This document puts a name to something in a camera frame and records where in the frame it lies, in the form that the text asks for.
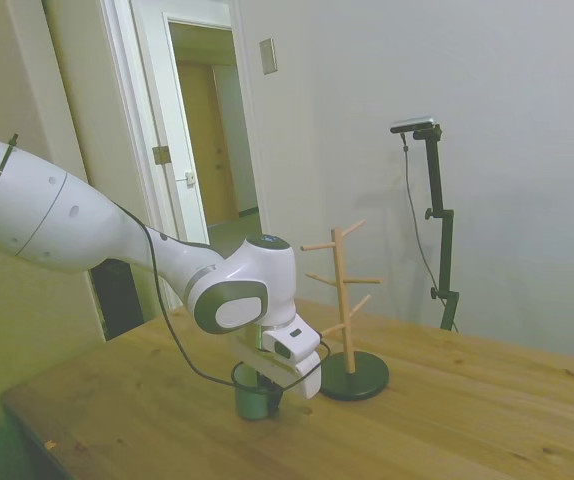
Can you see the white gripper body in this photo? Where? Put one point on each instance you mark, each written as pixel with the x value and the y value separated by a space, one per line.
pixel 307 380

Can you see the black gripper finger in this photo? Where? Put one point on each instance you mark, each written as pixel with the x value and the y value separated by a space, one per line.
pixel 275 395
pixel 260 379

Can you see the blue mug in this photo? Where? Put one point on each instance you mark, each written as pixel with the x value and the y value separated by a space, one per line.
pixel 247 402

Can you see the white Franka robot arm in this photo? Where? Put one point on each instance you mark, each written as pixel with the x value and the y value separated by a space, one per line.
pixel 67 215

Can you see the wooden mug tree black base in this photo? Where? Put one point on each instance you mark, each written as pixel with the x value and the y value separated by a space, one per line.
pixel 354 380

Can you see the black box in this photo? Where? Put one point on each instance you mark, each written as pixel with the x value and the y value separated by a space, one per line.
pixel 117 300

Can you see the brown wooden hallway door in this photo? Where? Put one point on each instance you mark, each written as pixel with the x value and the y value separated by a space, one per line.
pixel 202 150

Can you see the brass door hinge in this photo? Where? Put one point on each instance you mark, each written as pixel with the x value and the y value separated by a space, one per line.
pixel 162 155

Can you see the white door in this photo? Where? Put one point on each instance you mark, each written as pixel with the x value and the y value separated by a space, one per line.
pixel 167 100

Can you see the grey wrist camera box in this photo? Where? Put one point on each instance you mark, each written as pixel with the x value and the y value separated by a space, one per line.
pixel 292 342

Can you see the black jointed camera stand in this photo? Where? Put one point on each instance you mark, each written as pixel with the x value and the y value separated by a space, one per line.
pixel 436 175

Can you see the grey stereo camera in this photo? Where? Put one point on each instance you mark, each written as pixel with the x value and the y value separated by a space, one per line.
pixel 412 125

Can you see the white door frame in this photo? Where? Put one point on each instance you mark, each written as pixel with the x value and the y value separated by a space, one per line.
pixel 247 100

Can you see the grey wall switch plate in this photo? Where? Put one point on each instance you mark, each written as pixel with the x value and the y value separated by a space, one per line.
pixel 268 56

